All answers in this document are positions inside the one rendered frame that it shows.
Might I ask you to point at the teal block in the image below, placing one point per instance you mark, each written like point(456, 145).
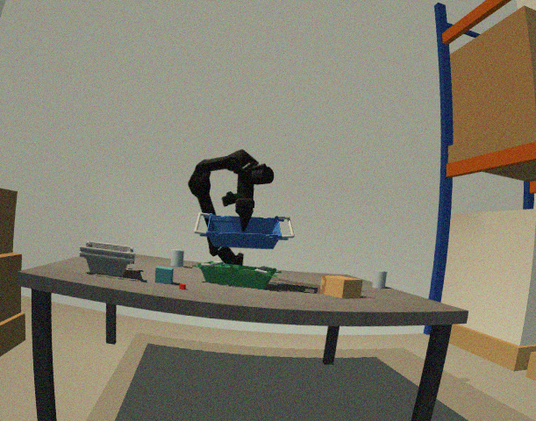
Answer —
point(164, 275)

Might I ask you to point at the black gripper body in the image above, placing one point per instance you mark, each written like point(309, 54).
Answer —
point(246, 202)

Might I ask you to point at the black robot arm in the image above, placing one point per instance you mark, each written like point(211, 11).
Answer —
point(199, 185)

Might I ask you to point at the grey cylinder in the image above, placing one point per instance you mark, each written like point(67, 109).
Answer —
point(379, 279)
point(177, 258)

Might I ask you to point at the green plastic tray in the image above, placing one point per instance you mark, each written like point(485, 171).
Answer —
point(237, 275)

